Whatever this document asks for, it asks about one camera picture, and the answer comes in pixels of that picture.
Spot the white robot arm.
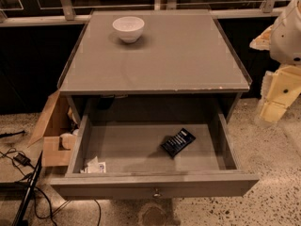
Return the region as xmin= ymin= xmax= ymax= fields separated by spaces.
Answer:
xmin=249 ymin=0 xmax=301 ymax=124

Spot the metal drawer knob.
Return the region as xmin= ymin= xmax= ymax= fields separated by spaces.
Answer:
xmin=152 ymin=188 xmax=162 ymax=199

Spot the grey open top drawer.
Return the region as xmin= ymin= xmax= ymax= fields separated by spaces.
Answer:
xmin=51 ymin=113 xmax=259 ymax=200

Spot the grey cabinet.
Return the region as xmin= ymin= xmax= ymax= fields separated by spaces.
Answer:
xmin=59 ymin=9 xmax=250 ymax=125

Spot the white ceramic bowl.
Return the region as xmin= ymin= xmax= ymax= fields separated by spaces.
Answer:
xmin=112 ymin=16 xmax=145 ymax=43

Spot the crumpled white paper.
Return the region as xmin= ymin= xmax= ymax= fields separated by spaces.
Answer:
xmin=80 ymin=156 xmax=106 ymax=173

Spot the cardboard box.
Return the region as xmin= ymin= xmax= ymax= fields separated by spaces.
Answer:
xmin=28 ymin=90 xmax=76 ymax=167

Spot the black power adapter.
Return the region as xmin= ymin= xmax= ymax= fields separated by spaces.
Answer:
xmin=13 ymin=153 xmax=30 ymax=166

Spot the black tripod leg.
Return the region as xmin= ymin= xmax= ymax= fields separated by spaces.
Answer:
xmin=12 ymin=154 xmax=42 ymax=226

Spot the metal railing frame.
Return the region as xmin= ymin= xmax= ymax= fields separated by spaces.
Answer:
xmin=0 ymin=0 xmax=292 ymax=26

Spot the black cable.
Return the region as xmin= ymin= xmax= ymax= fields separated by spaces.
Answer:
xmin=0 ymin=147 xmax=103 ymax=226

